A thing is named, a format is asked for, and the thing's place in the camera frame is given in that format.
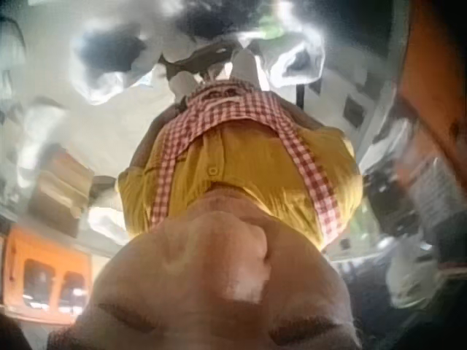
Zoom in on white crumpled bag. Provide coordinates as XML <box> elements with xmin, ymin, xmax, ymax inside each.
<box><xmin>385</xmin><ymin>235</ymin><xmax>444</xmax><ymax>311</ymax></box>

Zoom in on white plastic bag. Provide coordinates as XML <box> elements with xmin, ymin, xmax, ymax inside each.
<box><xmin>68</xmin><ymin>22</ymin><xmax>161</xmax><ymax>106</ymax></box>
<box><xmin>236</xmin><ymin>21</ymin><xmax>328</xmax><ymax>92</ymax></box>

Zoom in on orange panel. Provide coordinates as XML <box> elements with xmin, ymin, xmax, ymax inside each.
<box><xmin>395</xmin><ymin>0</ymin><xmax>467</xmax><ymax>172</ymax></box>

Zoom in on person's left hand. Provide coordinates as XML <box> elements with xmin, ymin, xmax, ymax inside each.
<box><xmin>169</xmin><ymin>69</ymin><xmax>201</xmax><ymax>104</ymax></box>

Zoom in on orange plastic crate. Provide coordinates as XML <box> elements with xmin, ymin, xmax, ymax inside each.
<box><xmin>0</xmin><ymin>224</ymin><xmax>94</xmax><ymax>327</ymax></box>

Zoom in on person's right hand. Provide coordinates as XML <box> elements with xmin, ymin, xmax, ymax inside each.
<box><xmin>231</xmin><ymin>47</ymin><xmax>262</xmax><ymax>90</ymax></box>

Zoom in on stack of cardboard boxes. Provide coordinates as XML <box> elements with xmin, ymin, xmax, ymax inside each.
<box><xmin>27</xmin><ymin>144</ymin><xmax>95</xmax><ymax>238</ymax></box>

